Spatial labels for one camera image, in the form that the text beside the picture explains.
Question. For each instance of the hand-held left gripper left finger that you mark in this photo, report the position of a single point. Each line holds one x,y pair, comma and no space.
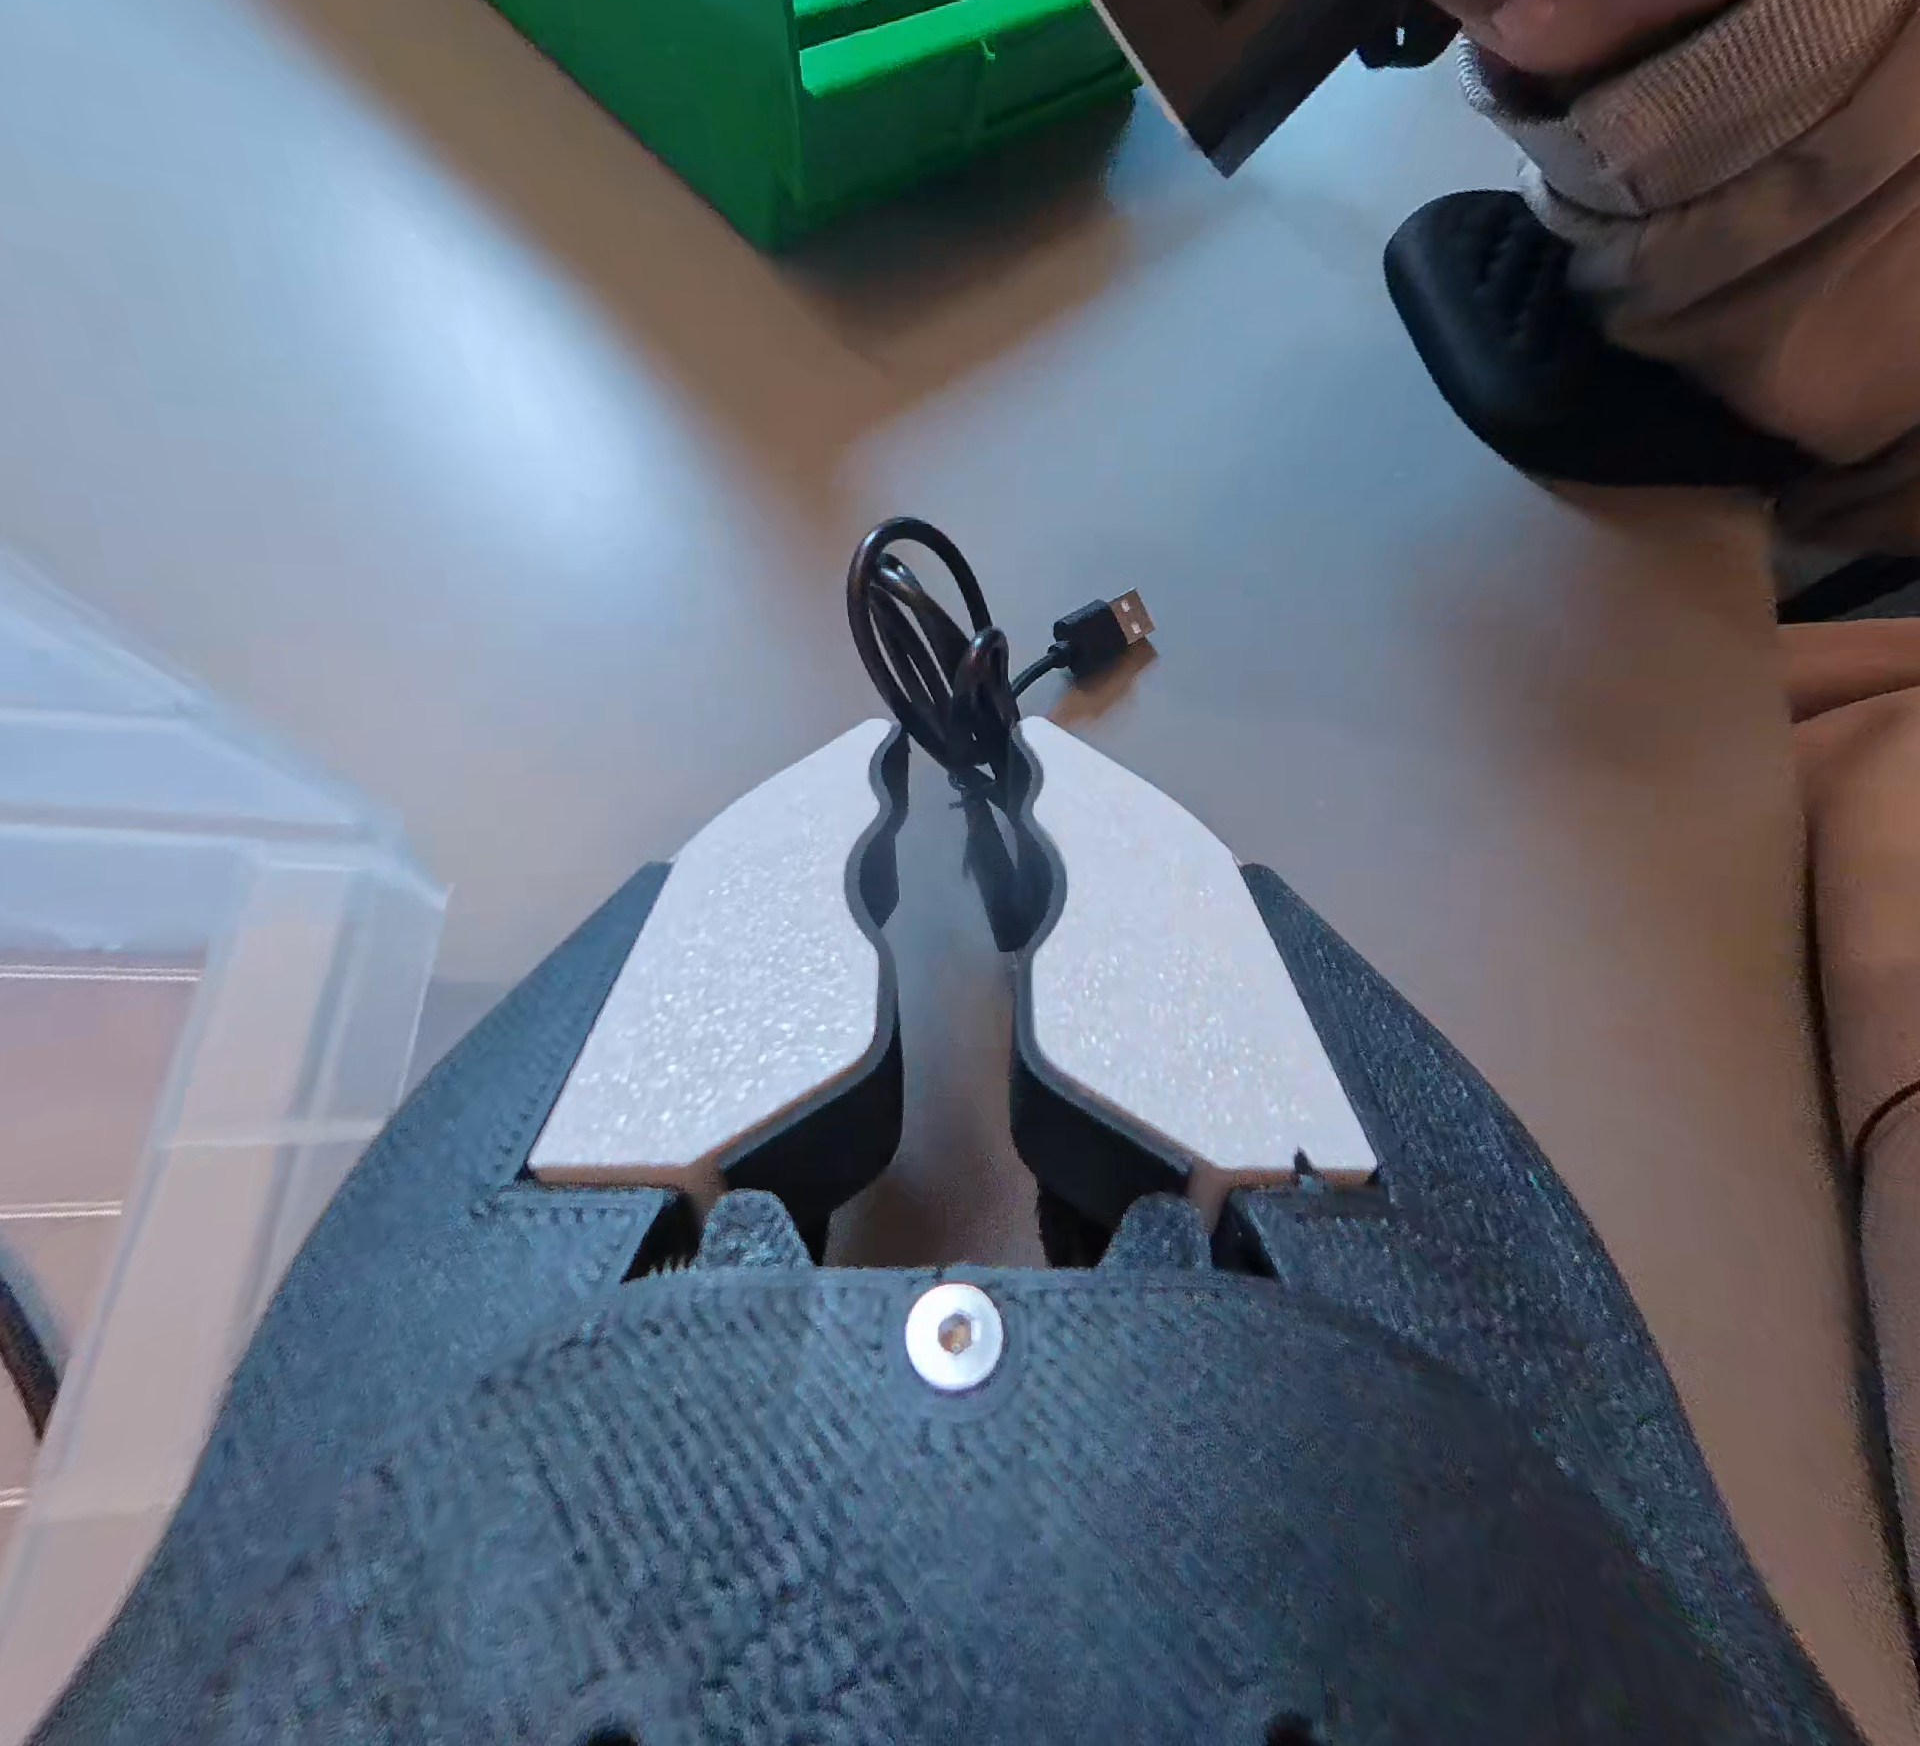
720,982

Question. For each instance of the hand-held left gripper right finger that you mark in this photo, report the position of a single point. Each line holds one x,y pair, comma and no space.
1185,996

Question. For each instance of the black multi-port usb hub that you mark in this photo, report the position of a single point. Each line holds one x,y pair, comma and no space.
1275,6

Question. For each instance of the clear plastic box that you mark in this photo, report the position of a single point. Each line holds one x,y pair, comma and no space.
225,965

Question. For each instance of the person's beige clothed body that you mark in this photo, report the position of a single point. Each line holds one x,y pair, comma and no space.
1875,951

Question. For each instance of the green plastic bin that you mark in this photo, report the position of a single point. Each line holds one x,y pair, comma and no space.
676,6

